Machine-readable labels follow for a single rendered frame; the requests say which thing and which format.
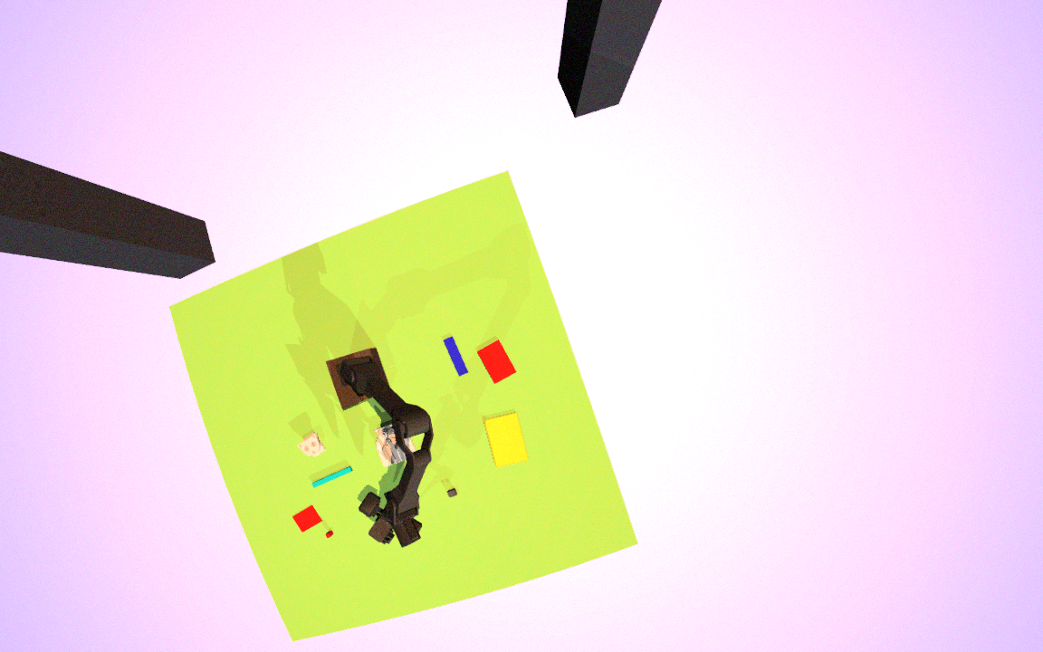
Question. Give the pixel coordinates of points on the blue rectangular bar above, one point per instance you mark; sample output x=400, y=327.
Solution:
x=455, y=355

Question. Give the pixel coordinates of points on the teal rectangular block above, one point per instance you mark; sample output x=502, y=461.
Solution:
x=332, y=477

